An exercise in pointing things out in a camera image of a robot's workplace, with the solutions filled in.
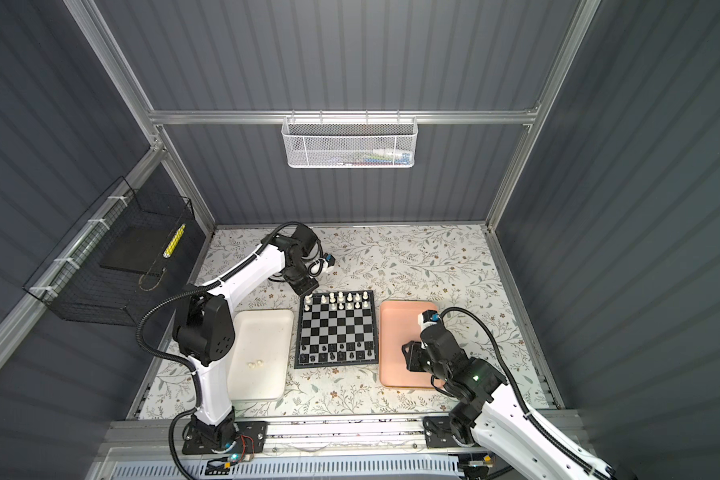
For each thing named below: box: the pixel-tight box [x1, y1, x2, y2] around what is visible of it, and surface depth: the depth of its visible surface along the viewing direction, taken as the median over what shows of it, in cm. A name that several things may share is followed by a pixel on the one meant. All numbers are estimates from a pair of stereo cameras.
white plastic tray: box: [227, 309, 295, 401], surface depth 86 cm
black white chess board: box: [294, 290, 379, 369], surface depth 91 cm
